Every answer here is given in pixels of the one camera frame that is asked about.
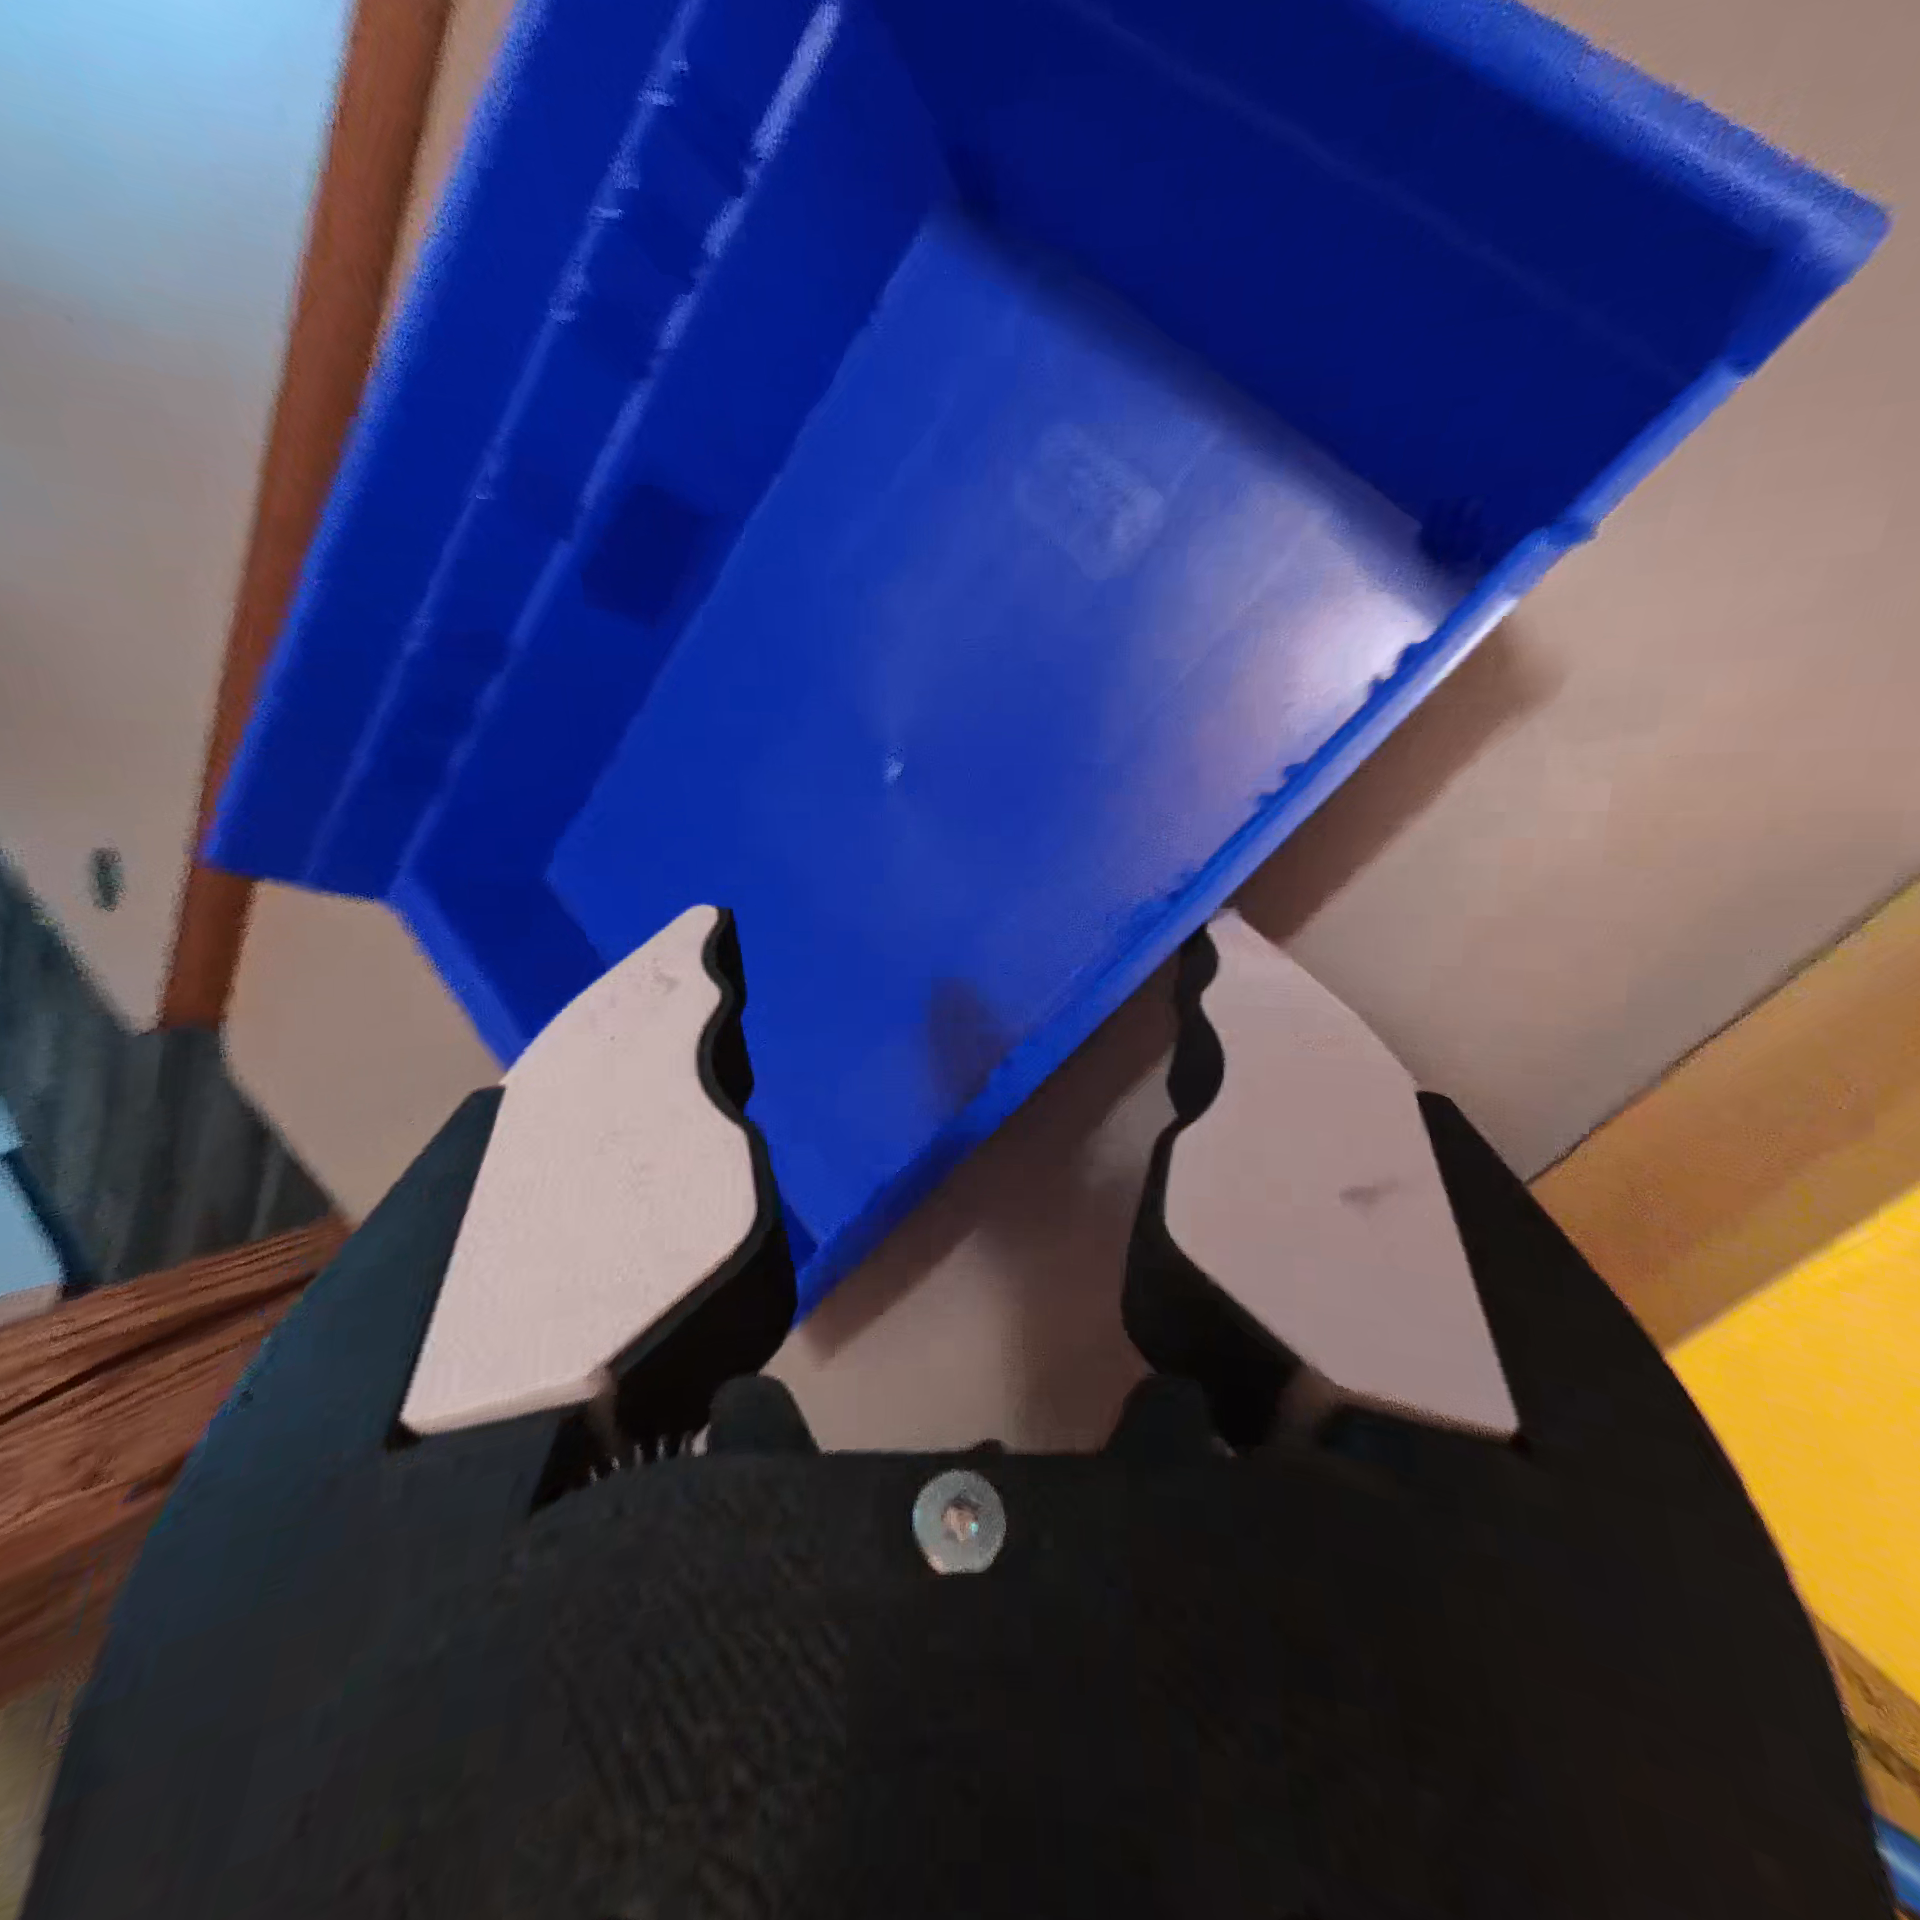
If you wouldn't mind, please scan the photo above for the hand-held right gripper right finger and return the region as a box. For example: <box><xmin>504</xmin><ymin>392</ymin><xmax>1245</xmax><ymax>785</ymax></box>
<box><xmin>1122</xmin><ymin>913</ymin><xmax>1520</xmax><ymax>1450</ymax></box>

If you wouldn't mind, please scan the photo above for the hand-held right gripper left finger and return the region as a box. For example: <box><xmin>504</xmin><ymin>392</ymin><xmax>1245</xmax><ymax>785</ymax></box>
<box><xmin>401</xmin><ymin>903</ymin><xmax>798</xmax><ymax>1446</ymax></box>

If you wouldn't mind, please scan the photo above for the blue plastic bin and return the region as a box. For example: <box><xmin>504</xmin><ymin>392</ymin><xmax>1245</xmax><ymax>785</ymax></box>
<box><xmin>202</xmin><ymin>0</ymin><xmax>1892</xmax><ymax>1322</ymax></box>

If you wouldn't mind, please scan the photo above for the yellow plastic bin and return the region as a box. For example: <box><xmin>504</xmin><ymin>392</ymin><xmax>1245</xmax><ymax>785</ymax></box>
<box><xmin>1529</xmin><ymin>886</ymin><xmax>1920</xmax><ymax>1863</ymax></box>

